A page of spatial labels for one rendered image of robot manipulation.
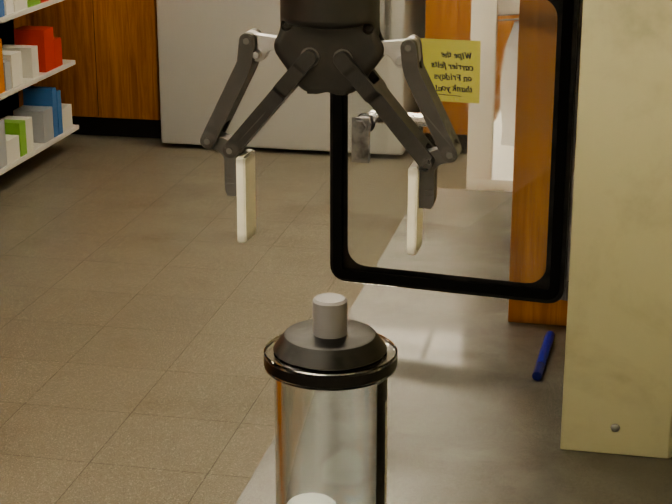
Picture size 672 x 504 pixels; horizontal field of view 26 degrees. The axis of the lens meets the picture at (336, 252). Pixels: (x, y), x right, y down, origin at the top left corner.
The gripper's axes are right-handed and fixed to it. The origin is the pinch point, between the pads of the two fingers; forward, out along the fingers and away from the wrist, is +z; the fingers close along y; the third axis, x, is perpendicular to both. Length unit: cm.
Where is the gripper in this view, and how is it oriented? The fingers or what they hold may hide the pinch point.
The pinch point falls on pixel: (329, 230)
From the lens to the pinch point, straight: 114.8
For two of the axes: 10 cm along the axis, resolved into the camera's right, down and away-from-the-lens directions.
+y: -9.8, -0.7, 2.1
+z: 0.0, 9.5, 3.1
